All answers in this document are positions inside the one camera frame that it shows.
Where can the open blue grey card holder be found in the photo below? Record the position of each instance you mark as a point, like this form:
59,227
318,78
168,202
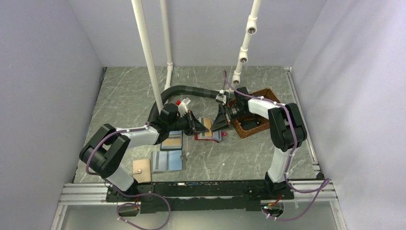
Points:
167,161

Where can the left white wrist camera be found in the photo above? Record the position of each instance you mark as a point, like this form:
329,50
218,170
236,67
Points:
183,106

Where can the white front pole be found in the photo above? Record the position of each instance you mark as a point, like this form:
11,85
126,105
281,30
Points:
145,42

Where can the blue card holder orange card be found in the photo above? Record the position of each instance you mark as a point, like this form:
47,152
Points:
173,142

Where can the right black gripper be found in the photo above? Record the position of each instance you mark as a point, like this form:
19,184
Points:
220,121

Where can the beige snap card holder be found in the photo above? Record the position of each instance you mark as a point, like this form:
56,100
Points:
142,171

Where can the white pole with fittings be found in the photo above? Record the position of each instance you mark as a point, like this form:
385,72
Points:
250,30

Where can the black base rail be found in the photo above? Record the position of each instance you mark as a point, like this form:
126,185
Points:
248,195

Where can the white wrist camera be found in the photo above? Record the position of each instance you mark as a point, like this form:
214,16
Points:
183,106
222,97

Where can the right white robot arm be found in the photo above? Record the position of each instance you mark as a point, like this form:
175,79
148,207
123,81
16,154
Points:
287,130

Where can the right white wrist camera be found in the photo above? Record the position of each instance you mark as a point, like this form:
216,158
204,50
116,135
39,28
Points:
222,97

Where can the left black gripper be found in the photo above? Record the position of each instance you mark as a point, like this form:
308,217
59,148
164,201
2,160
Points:
198,127

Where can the white rear pole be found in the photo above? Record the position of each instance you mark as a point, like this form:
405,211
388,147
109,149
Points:
165,24

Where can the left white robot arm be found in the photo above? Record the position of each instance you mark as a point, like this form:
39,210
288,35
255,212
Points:
103,153

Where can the brown wicker divided basket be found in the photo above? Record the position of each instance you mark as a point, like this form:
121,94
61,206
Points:
249,125

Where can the gold VIP card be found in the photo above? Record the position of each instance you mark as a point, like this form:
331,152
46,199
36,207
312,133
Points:
207,123

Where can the red leather card holder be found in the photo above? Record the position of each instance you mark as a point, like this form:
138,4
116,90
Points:
216,136

